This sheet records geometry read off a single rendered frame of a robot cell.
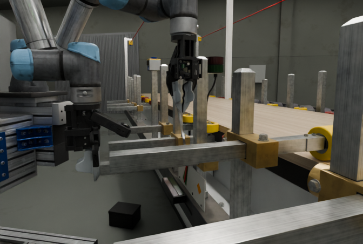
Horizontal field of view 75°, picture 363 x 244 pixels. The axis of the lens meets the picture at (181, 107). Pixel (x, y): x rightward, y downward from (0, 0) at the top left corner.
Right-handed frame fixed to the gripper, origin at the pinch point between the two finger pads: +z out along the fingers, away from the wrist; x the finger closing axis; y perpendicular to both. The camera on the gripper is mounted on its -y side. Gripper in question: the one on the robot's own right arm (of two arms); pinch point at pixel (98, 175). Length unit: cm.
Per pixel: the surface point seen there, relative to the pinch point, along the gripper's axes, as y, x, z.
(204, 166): -29.7, 5.0, -1.0
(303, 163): -49, 22, -6
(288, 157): -49, 17, -6
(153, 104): -31, -78, -11
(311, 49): -569, -477, -116
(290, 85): -139, -82, -22
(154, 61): -31, -77, -38
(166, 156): -12.8, 26.5, -12.4
